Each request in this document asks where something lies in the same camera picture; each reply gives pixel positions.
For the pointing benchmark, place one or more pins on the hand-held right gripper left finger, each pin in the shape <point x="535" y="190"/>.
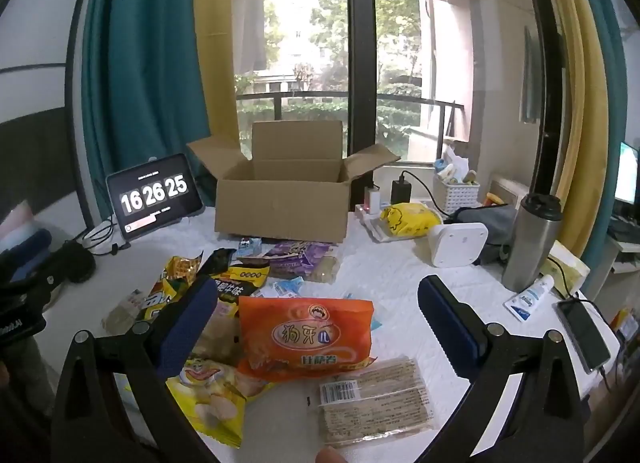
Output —
<point x="187" y="325"/>

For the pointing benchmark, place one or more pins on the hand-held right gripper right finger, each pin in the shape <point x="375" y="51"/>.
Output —
<point x="445" y="328"/>

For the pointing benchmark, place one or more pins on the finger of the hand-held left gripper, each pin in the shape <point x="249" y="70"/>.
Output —
<point x="75" y="260"/>

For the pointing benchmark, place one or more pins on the black snack bag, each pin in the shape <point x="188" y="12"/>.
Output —
<point x="218" y="260"/>

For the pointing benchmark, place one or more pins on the yellow chip bag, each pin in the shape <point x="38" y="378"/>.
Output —
<point x="215" y="403"/>

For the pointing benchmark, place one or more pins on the orange snack packet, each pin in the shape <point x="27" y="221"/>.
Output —
<point x="300" y="338"/>

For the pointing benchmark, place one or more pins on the purple snack packet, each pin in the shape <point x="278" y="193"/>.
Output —
<point x="300" y="254"/>

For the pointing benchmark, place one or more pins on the brown cardboard box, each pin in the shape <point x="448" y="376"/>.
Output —
<point x="280" y="208"/>

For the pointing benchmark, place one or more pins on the person's right hand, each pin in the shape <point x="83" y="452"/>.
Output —
<point x="331" y="455"/>

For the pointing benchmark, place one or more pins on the beige snack packet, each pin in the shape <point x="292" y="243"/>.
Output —
<point x="220" y="330"/>

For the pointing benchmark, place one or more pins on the yellow cartoon snack bag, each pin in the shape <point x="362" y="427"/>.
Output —
<point x="152" y="304"/>

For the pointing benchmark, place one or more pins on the gold yellow snack bag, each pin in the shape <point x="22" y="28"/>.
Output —
<point x="180" y="268"/>

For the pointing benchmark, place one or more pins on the small clear cracker packet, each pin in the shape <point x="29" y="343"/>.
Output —
<point x="120" y="314"/>

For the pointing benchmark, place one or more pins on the yellow black snack packet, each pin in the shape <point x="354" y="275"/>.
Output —
<point x="245" y="282"/>

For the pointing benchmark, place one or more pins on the white plastic device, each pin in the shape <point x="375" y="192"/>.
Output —
<point x="457" y="245"/>

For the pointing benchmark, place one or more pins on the white blue tube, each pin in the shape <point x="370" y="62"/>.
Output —
<point x="527" y="299"/>

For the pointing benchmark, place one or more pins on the clear cracker packet barcode label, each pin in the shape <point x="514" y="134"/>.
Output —
<point x="380" y="403"/>

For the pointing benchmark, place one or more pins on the small blue white packet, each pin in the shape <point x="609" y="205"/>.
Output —
<point x="250" y="246"/>
<point x="289" y="287"/>

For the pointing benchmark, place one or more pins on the tablet with clock display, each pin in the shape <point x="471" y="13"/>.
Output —
<point x="155" y="193"/>

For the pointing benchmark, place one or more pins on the yellow plastic bag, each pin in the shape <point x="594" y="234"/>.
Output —
<point x="407" y="219"/>

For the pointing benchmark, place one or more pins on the stainless steel tumbler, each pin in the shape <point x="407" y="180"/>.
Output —
<point x="530" y="248"/>

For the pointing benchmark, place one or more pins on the grey pouch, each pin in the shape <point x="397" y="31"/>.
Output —
<point x="492" y="220"/>

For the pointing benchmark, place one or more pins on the white woven basket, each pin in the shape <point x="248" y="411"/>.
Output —
<point x="456" y="195"/>

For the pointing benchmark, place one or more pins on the black smartphone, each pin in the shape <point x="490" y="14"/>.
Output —
<point x="582" y="335"/>

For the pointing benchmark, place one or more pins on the white power strip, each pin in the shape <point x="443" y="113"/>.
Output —
<point x="372" y="208"/>

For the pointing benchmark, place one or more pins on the cream paper pouch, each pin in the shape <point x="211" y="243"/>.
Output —
<point x="572" y="265"/>

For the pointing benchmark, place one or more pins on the black charger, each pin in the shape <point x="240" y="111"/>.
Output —
<point x="400" y="191"/>

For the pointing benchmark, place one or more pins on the white appliance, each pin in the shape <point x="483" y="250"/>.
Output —
<point x="510" y="188"/>

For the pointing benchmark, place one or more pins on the white side desk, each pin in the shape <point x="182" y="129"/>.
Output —
<point x="625" y="245"/>

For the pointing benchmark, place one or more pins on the teal curtain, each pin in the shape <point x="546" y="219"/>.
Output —
<point x="614" y="108"/>
<point x="145" y="68"/>

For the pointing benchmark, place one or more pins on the computer monitor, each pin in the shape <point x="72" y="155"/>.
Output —
<point x="627" y="173"/>

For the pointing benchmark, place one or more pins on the yellow curtain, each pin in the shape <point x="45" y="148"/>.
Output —
<point x="575" y="93"/>
<point x="215" y="43"/>

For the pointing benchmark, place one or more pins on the black balcony railing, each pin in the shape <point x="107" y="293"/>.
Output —
<point x="310" y="93"/>

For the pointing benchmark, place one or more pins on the black window frame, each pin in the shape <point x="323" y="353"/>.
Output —
<point x="361" y="43"/>

